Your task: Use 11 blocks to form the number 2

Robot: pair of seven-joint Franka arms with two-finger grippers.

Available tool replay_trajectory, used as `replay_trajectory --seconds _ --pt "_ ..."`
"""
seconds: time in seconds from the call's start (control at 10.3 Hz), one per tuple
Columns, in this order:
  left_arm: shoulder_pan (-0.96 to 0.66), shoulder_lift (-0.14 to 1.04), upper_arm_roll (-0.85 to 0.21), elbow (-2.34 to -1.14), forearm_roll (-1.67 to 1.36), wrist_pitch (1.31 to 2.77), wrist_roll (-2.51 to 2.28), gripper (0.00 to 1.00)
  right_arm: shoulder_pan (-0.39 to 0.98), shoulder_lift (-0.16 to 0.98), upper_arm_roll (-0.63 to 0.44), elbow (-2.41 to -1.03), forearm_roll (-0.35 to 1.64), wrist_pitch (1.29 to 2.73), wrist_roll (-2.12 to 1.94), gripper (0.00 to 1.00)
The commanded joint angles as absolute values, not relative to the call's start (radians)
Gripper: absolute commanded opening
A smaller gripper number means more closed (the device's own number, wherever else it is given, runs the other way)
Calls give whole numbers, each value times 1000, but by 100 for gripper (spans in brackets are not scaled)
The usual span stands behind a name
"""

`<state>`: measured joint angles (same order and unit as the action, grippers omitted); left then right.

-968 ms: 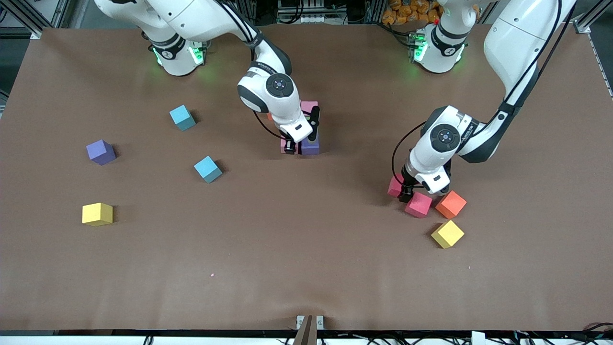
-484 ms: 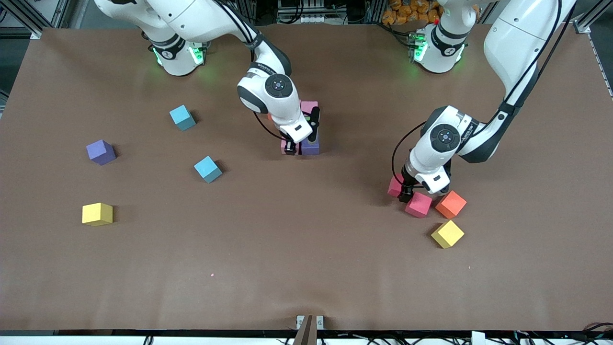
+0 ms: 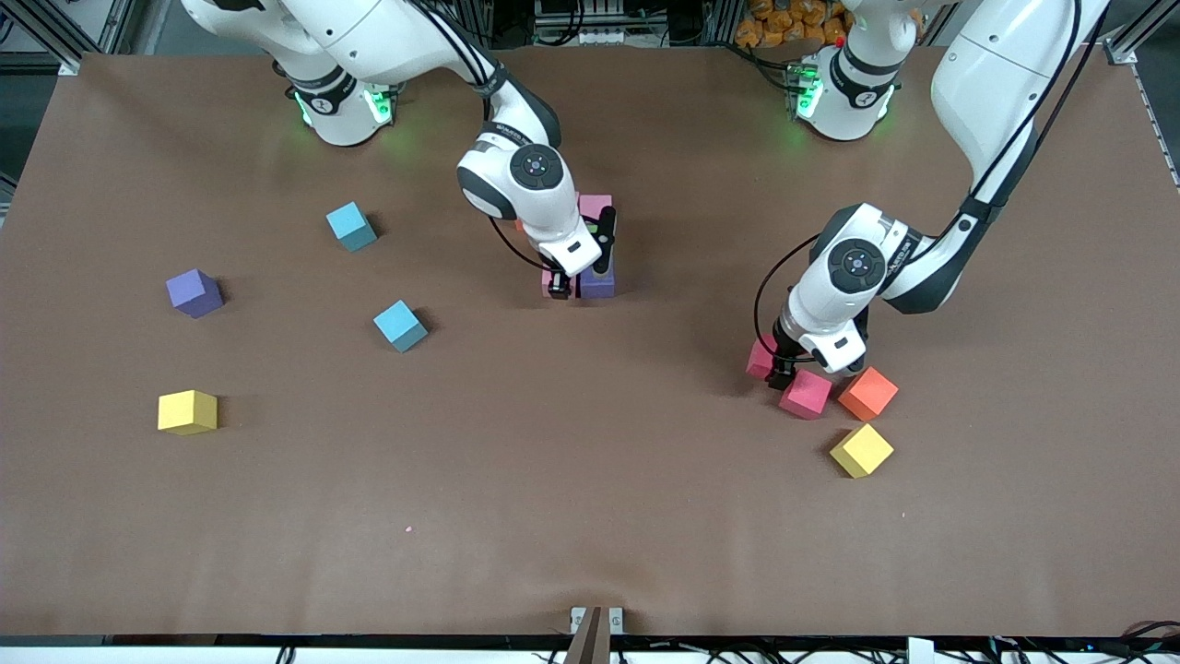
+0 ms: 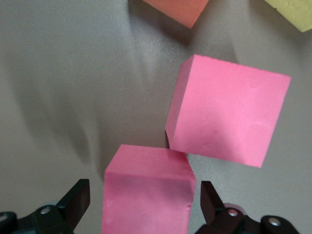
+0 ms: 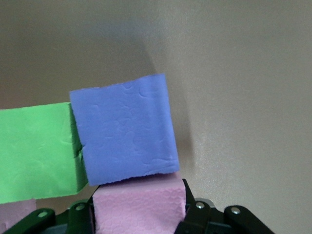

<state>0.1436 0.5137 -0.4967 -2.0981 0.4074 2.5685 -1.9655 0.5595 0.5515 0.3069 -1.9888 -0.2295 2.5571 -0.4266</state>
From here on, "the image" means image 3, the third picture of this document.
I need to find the aluminium frame post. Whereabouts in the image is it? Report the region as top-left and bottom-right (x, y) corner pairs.
(0, 0), (139, 75)
(1102, 0), (1180, 65)

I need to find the metal bracket with wooden strip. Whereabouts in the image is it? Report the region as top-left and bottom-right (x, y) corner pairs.
(570, 606), (625, 664)

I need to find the bag of orange items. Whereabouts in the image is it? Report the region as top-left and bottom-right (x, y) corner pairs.
(735, 0), (854, 49)

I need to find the grey electronics rack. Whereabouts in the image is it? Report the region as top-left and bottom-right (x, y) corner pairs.
(533, 0), (639, 47)

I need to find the cyan foam cube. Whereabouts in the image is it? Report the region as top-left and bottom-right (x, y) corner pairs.
(325, 201), (379, 253)
(372, 300), (430, 353)

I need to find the brown table cover sheet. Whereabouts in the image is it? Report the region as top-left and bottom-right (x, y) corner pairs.
(0, 46), (1180, 639)

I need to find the yellow foam cube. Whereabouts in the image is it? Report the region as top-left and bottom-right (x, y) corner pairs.
(157, 389), (219, 435)
(829, 422), (895, 479)

